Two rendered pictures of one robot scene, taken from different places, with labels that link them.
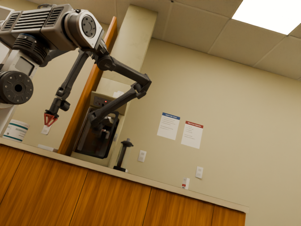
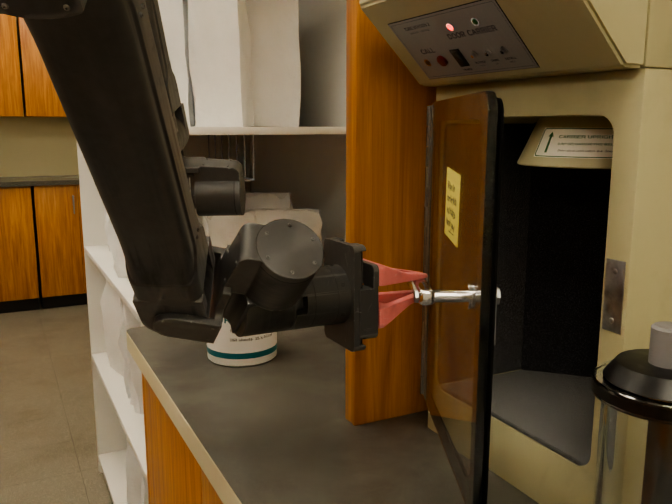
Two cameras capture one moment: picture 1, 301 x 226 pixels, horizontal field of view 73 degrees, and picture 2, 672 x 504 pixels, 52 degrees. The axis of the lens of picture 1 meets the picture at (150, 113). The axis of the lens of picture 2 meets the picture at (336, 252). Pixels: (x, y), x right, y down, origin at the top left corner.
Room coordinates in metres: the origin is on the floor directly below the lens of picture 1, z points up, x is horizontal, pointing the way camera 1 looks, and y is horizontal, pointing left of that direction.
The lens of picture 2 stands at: (1.24, -0.23, 1.36)
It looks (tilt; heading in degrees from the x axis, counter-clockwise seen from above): 10 degrees down; 64
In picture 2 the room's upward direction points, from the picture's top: straight up
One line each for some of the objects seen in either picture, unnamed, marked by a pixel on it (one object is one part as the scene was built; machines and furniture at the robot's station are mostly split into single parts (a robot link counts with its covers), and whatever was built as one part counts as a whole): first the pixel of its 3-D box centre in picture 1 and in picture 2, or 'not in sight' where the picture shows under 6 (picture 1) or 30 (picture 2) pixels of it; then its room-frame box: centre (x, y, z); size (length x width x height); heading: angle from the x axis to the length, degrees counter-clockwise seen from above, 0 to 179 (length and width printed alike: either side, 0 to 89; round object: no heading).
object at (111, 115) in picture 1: (96, 131); (451, 281); (1.67, 0.39, 1.19); 0.30 x 0.01 x 0.40; 66
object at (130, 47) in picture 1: (131, 49); not in sight; (1.87, 0.38, 2.18); 0.32 x 0.25 x 0.93; 91
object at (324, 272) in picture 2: (96, 126); (321, 295); (1.50, 0.35, 1.20); 0.07 x 0.07 x 0.10; 1
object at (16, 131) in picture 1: (16, 131); (241, 316); (1.61, 0.95, 1.01); 0.13 x 0.13 x 0.15
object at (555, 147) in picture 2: not in sight; (597, 140); (1.85, 0.36, 1.34); 0.18 x 0.18 x 0.05
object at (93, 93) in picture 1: (108, 103); (480, 27); (1.69, 0.37, 1.46); 0.32 x 0.12 x 0.10; 91
